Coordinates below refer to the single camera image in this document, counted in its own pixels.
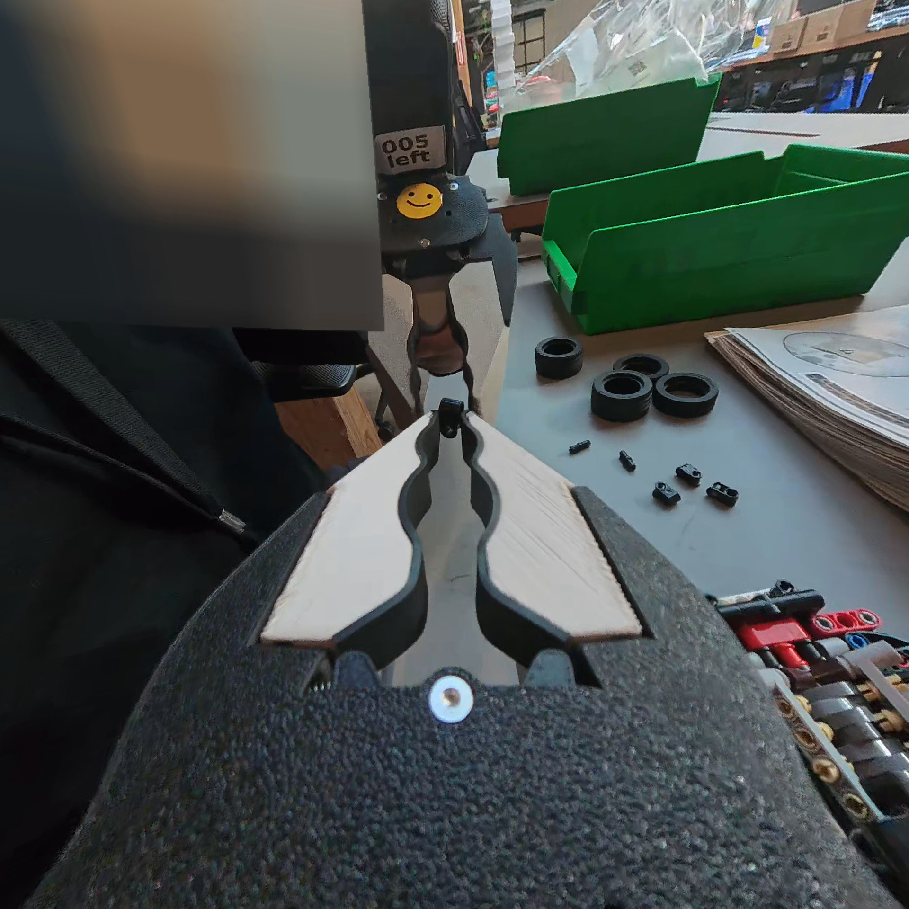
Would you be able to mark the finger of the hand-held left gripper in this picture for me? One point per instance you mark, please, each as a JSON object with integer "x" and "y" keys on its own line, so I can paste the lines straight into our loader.
{"x": 477, "y": 312}
{"x": 401, "y": 305}

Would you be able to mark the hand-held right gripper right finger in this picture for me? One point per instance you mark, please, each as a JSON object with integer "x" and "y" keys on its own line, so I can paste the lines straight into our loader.
{"x": 554, "y": 561}

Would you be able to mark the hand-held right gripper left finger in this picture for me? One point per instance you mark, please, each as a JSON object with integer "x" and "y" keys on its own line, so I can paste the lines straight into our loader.
{"x": 348, "y": 568}

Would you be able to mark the grey axle with black connectors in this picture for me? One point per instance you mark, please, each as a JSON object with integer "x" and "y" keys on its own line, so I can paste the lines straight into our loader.
{"x": 451, "y": 415}

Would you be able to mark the black brick connector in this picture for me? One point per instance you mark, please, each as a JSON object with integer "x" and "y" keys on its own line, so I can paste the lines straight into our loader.
{"x": 665, "y": 493}
{"x": 687, "y": 474}
{"x": 722, "y": 493}

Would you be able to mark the toy brick race car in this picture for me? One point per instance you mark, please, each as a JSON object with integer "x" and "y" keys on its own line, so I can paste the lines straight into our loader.
{"x": 817, "y": 682}

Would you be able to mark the person's left hand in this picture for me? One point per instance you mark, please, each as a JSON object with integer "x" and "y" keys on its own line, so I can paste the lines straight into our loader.
{"x": 434, "y": 353}

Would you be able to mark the black toy tyre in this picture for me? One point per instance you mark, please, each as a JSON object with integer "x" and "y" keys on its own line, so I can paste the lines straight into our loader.
{"x": 643, "y": 359}
{"x": 603, "y": 405}
{"x": 667, "y": 405}
{"x": 543, "y": 362}

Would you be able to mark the black office chair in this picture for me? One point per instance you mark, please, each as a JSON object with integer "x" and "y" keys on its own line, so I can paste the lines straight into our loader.
{"x": 305, "y": 362}

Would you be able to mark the green plastic bin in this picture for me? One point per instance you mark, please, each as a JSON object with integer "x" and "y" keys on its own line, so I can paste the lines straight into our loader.
{"x": 603, "y": 142}
{"x": 710, "y": 248}

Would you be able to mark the person's black jacket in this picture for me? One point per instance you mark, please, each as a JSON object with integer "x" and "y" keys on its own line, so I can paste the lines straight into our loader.
{"x": 106, "y": 568}

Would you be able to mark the clear plastic bag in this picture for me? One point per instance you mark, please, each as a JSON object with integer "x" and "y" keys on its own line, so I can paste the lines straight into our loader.
{"x": 639, "y": 42}

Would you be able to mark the open instruction book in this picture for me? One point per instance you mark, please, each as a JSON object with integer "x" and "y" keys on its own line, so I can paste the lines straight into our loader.
{"x": 838, "y": 383}

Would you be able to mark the storage shelf with boxes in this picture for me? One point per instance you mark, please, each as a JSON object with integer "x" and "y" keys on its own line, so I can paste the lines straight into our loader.
{"x": 817, "y": 71}

